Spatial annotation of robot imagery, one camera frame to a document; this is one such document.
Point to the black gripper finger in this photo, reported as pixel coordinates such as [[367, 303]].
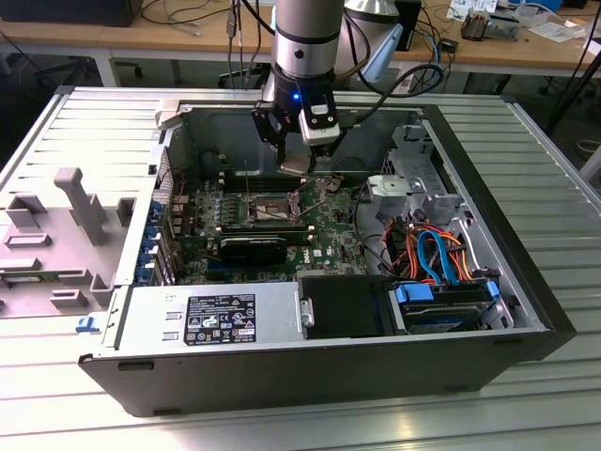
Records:
[[324, 151], [271, 124]]

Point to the silver CPU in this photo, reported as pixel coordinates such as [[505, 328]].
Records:
[[296, 166]]

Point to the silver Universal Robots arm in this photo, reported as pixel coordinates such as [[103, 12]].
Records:
[[305, 47]]

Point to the RAM slot with white latches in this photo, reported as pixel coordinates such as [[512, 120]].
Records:
[[267, 173], [267, 183]]

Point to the CPU socket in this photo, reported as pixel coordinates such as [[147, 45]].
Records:
[[270, 203]]

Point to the green motherboard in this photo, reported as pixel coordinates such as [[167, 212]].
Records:
[[328, 235]]

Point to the silver metal drive cage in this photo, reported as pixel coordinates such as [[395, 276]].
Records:
[[425, 164]]

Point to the black graphics card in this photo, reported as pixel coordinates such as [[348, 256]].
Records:
[[253, 251]]

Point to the small black upright box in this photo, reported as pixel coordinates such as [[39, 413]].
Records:
[[408, 28]]

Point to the hard disk in blue carrier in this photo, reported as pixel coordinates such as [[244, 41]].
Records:
[[413, 295]]

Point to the silver power supply unit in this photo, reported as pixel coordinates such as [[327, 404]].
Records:
[[277, 319]]

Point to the metal heatsink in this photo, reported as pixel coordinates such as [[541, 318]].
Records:
[[475, 26]]

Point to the black rating label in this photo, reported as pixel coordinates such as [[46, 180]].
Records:
[[220, 319]]

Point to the wooden desk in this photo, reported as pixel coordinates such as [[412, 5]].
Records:
[[94, 37]]

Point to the black and silver PC case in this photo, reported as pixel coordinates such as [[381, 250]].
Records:
[[282, 376]]

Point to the black computer box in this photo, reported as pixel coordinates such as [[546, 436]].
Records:
[[66, 11]]

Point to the grey plastic parts rack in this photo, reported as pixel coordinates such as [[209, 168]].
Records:
[[70, 263]]

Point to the white papers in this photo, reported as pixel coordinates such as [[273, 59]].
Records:
[[559, 30]]

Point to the black tripod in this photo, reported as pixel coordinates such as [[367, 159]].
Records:
[[578, 80]]

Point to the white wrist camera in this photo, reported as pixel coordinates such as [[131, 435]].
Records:
[[319, 124]]

